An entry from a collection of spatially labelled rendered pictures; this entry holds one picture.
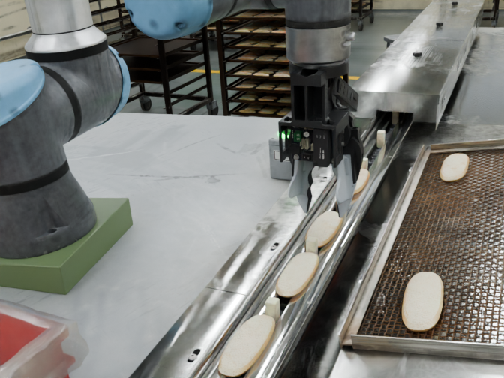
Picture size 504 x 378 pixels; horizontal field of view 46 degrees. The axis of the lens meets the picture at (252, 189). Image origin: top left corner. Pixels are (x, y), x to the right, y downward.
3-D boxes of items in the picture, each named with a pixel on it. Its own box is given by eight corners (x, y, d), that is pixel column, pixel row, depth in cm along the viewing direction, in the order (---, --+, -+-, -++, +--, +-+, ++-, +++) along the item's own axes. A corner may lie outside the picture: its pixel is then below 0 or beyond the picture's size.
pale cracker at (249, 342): (251, 313, 66) (250, 305, 66) (283, 321, 65) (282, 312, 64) (209, 373, 58) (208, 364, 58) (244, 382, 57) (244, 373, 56)
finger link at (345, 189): (329, 233, 76) (316, 166, 73) (341, 213, 81) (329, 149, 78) (352, 233, 75) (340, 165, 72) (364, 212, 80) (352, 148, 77)
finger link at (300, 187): (274, 221, 79) (283, 159, 74) (289, 202, 84) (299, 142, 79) (296, 229, 78) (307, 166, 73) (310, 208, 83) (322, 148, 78)
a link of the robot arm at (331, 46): (298, 17, 73) (363, 18, 70) (298, 55, 75) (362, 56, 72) (276, 29, 67) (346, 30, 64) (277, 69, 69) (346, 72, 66)
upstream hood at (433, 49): (432, 19, 226) (433, -5, 223) (483, 19, 219) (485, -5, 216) (346, 124, 123) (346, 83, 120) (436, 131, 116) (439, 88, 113)
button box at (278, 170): (283, 179, 115) (281, 124, 110) (323, 184, 112) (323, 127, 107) (268, 197, 108) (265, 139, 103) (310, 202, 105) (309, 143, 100)
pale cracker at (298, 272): (296, 252, 78) (296, 244, 77) (325, 256, 76) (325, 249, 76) (268, 295, 69) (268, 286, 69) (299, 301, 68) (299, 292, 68)
